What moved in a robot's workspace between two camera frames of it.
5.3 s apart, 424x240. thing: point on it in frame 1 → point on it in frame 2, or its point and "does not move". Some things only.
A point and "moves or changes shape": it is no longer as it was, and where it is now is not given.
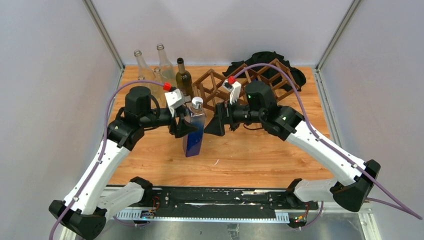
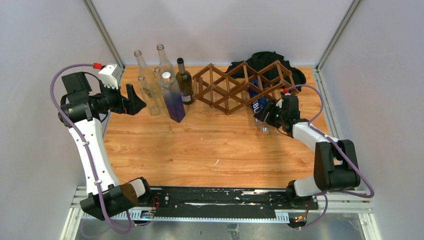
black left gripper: x=180 y=128 → x=134 y=103
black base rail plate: x=226 y=202 does not move
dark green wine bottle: x=183 y=79 does not move
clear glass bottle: x=167 y=71 does not move
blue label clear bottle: x=193 y=143 moves or changes shape
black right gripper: x=216 y=126 → x=264 y=114
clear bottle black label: x=143 y=69 does not move
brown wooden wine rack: x=210 y=90 does not move
